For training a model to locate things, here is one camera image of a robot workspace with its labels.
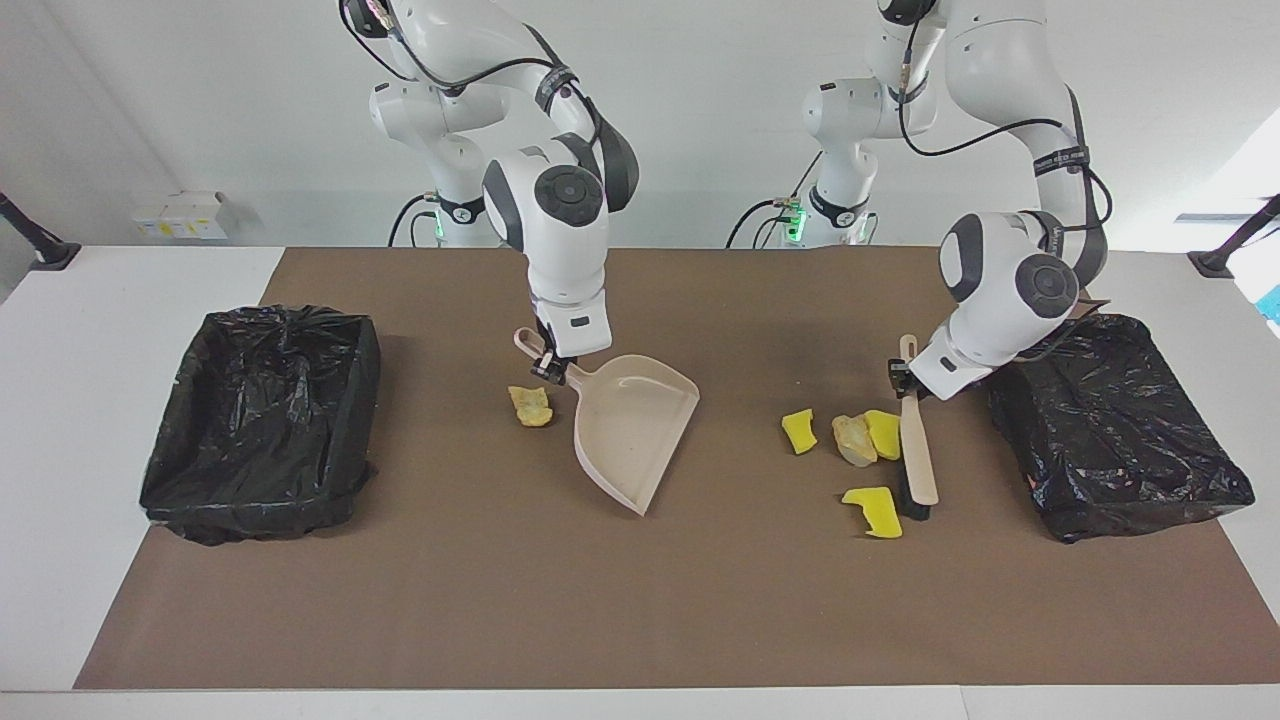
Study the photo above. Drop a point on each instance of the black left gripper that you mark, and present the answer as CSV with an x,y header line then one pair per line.
x,y
915,378

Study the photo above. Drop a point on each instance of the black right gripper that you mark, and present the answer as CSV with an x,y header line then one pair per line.
x,y
555,345

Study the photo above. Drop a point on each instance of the beige orange striped foam chunk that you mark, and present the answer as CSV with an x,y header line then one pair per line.
x,y
853,442

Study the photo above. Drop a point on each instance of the beige brush black bristles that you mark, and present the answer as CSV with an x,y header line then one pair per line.
x,y
920,460

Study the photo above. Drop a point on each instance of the beige plastic dustpan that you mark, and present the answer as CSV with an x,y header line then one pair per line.
x,y
635,430

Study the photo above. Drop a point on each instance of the yellow sponge piece green-backed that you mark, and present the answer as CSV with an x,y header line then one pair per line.
x,y
799,432

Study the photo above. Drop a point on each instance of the notched yellow sponge piece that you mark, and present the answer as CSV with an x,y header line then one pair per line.
x,y
876,512

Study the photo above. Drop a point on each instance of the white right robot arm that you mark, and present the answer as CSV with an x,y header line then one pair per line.
x,y
560,230

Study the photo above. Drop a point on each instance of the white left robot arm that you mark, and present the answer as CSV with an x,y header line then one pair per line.
x,y
1000,290

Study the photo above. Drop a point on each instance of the black bag lined bin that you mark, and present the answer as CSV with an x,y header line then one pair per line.
x,y
260,430
1110,430

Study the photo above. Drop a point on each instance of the pale greenish foam chunk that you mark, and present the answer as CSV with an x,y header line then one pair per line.
x,y
531,406

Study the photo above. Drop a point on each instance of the brown table mat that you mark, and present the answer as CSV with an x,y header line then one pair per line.
x,y
500,600

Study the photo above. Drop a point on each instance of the cyan object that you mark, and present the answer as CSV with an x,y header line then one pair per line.
x,y
1273,305

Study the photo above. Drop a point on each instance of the white power outlet box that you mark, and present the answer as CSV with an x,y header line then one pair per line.
x,y
180,215

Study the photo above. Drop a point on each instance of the black camera stand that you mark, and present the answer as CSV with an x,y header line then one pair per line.
x,y
1215,262
50,252

